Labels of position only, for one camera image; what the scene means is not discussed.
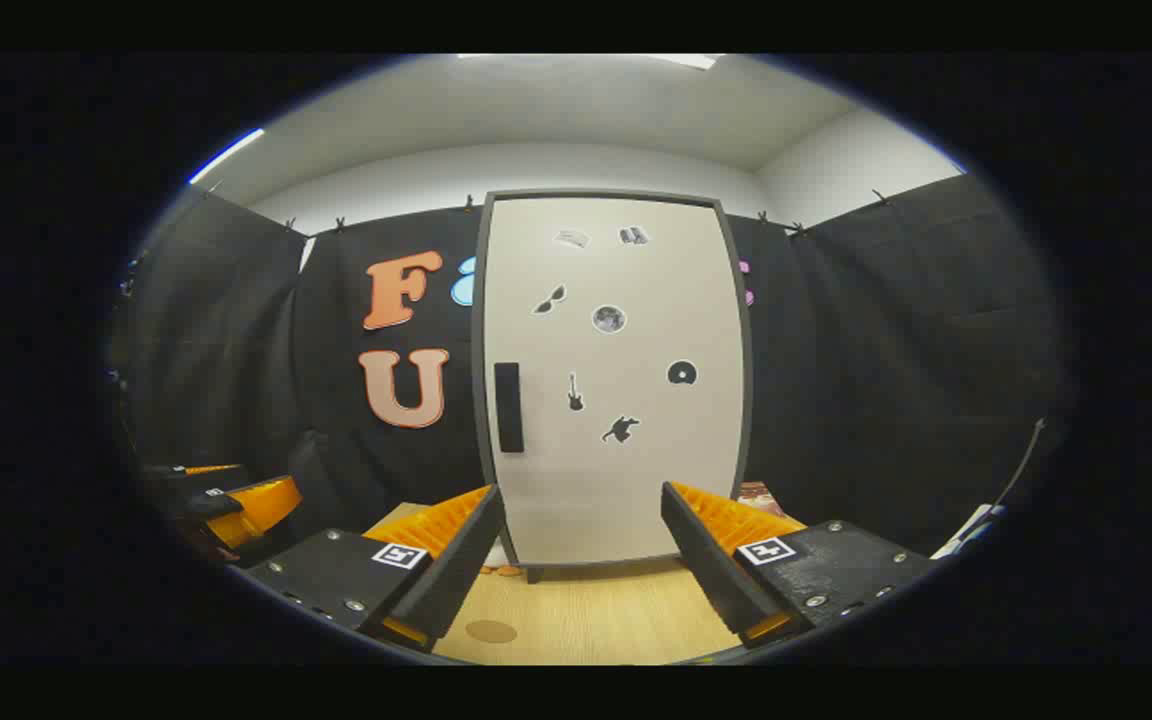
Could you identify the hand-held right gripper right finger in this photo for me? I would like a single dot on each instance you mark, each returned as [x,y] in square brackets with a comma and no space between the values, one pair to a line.
[706,560]

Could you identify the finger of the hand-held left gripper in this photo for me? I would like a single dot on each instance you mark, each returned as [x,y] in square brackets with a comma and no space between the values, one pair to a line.
[208,469]
[261,510]

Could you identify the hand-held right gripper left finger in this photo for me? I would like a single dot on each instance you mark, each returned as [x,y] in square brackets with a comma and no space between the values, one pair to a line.
[461,560]

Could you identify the white cabinet door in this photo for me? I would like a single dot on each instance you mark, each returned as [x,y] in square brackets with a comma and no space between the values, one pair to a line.
[626,480]

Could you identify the grey cabinet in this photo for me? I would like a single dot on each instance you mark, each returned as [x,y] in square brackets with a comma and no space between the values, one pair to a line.
[477,400]

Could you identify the brown cover book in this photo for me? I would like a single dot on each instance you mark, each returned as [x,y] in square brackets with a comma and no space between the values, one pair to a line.
[761,491]

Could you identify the black backdrop cloth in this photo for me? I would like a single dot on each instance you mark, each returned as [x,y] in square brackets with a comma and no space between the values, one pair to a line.
[886,350]

